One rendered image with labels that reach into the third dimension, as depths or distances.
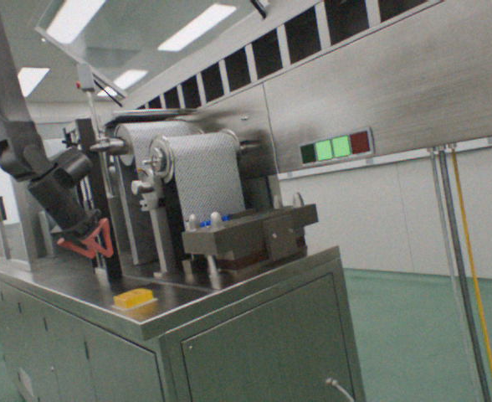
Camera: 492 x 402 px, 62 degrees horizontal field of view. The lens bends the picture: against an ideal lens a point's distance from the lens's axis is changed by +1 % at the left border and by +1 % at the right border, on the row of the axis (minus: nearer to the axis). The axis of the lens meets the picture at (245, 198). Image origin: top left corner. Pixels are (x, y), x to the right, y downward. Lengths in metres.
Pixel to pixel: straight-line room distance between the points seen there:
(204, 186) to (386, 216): 2.82
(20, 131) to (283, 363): 0.81
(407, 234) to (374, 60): 2.86
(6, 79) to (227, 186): 0.70
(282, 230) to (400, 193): 2.71
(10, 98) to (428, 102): 0.86
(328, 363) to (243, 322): 0.35
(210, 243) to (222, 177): 0.32
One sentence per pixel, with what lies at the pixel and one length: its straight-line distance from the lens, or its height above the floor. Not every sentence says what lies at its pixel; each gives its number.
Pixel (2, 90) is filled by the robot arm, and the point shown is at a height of 1.38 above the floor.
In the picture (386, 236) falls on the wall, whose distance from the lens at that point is 3.96.
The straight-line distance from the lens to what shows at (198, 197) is 1.25.
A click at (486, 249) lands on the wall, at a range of 3.62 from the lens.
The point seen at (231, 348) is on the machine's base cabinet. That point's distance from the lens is 1.03.
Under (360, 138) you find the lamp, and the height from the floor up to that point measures 1.20.
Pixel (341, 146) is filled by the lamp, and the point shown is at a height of 1.19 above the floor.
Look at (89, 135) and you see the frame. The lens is 1.49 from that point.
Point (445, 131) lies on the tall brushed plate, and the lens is 1.03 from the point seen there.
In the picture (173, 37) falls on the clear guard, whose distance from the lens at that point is 1.72.
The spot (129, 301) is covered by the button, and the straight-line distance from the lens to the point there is 1.01.
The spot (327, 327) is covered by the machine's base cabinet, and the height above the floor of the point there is 0.68.
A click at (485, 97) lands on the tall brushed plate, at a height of 1.22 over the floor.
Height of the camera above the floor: 1.15
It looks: 3 degrees down
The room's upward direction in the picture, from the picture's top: 10 degrees counter-clockwise
